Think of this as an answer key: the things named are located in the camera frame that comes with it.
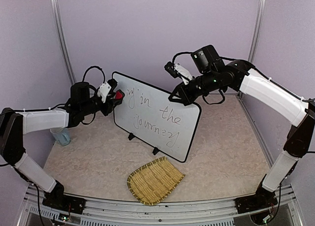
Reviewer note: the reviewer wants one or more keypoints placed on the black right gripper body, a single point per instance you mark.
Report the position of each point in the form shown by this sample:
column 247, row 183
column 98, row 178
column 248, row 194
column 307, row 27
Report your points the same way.
column 194, row 94

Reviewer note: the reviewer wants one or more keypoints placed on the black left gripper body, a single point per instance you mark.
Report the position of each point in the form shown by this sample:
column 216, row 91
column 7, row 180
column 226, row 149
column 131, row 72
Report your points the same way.
column 107, row 110

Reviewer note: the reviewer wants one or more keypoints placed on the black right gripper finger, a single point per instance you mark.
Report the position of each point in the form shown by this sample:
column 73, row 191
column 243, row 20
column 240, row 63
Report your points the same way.
column 176, row 93
column 177, row 100

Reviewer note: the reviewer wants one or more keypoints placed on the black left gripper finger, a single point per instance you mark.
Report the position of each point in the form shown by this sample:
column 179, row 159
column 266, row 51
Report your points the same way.
column 112, row 95
column 117, row 102

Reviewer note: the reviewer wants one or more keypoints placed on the red bone-shaped eraser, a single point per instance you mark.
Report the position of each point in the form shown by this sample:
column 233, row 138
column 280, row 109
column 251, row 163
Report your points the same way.
column 119, row 95

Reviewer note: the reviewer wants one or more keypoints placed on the white whiteboard black frame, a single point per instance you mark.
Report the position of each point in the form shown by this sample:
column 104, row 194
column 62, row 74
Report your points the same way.
column 147, row 113

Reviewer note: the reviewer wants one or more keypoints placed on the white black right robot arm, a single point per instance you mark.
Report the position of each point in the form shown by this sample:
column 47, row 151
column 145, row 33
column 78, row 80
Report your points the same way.
column 244, row 77

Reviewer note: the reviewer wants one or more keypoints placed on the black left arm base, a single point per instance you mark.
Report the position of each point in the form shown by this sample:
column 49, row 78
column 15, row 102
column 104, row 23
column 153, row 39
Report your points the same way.
column 56, row 199

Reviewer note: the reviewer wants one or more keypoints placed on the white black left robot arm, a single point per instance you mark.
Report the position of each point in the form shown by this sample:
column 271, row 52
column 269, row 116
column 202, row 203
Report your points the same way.
column 84, row 100

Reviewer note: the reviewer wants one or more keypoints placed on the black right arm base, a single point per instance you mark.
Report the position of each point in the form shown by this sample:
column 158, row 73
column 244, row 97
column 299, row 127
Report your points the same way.
column 261, row 199

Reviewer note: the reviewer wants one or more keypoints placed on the black whiteboard stand foot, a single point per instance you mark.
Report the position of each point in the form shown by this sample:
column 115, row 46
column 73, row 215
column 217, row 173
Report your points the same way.
column 131, row 136
column 155, row 151

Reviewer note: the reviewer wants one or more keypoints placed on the light blue mug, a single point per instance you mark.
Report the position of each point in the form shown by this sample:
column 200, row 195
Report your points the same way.
column 61, row 136

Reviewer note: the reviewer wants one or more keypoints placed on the woven bamboo tray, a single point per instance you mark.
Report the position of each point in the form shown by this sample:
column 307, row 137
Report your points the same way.
column 155, row 181

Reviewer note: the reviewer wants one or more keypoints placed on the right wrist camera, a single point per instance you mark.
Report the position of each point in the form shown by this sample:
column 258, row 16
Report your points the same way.
column 178, row 71

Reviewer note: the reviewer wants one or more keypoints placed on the aluminium corner post right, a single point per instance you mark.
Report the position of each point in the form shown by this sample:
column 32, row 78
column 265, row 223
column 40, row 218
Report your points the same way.
column 257, row 28

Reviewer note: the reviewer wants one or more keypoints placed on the aluminium corner post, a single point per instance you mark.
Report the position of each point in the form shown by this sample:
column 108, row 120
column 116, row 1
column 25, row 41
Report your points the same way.
column 257, row 28
column 62, row 40

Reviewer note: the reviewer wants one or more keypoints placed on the aluminium corner post left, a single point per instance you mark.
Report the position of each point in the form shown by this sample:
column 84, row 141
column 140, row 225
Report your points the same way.
column 62, row 40

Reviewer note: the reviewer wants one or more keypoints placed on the aluminium front rail frame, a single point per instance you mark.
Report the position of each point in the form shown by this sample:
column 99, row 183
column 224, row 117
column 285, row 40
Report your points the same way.
column 105, row 212

